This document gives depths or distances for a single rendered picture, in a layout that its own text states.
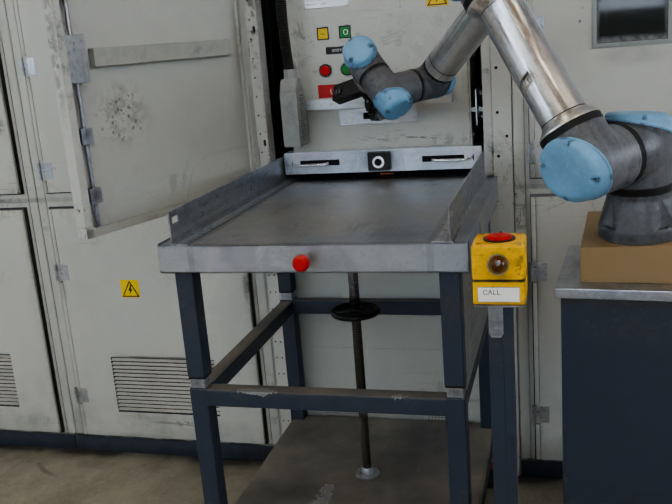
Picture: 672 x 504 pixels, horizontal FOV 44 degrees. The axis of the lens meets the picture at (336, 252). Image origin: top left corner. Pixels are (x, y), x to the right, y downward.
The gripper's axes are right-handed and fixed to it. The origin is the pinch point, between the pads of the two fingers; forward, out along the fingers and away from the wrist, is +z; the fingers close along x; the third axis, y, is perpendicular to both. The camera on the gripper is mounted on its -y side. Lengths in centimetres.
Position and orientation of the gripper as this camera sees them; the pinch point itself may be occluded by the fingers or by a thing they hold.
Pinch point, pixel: (378, 115)
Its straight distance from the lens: 220.4
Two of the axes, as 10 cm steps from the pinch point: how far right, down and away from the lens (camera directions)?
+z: 2.4, 2.6, 9.3
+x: 0.7, -9.6, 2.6
